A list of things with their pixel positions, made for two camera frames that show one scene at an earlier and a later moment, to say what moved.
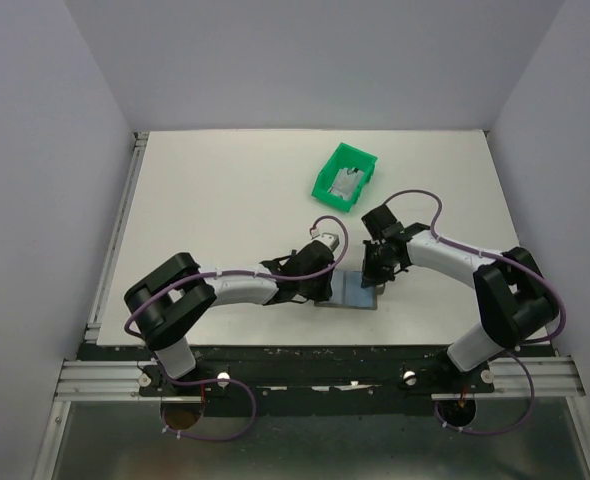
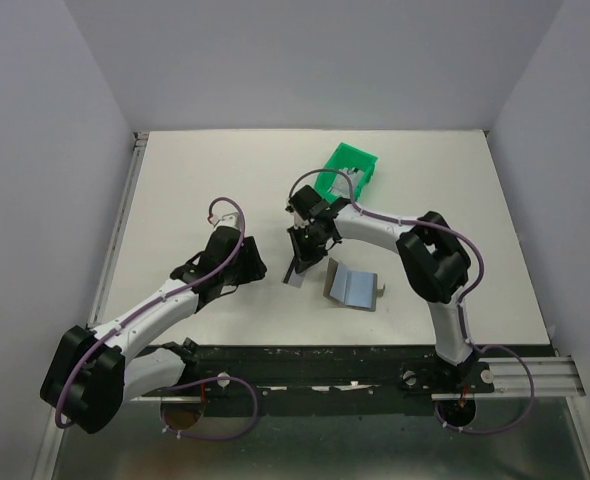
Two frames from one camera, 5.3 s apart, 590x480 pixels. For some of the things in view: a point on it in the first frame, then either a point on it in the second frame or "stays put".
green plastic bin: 344,156 stays put
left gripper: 325,292 → 255,267
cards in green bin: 346,183 stays put
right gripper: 371,275 → 304,259
